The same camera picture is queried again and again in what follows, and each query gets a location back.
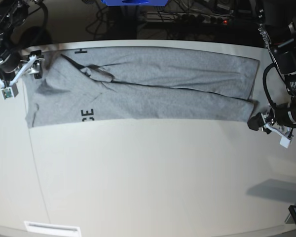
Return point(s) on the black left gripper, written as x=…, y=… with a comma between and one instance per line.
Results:
x=282, y=115

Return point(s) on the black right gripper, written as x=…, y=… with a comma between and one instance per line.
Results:
x=11, y=62

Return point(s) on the grey T-shirt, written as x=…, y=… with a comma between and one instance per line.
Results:
x=150, y=86

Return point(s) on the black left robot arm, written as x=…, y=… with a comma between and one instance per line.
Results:
x=164, y=83

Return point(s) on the black power strip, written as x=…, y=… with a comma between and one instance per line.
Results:
x=204, y=19

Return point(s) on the white paper strip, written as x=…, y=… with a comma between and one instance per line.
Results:
x=51, y=229

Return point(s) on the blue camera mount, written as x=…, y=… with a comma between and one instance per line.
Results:
x=135, y=2

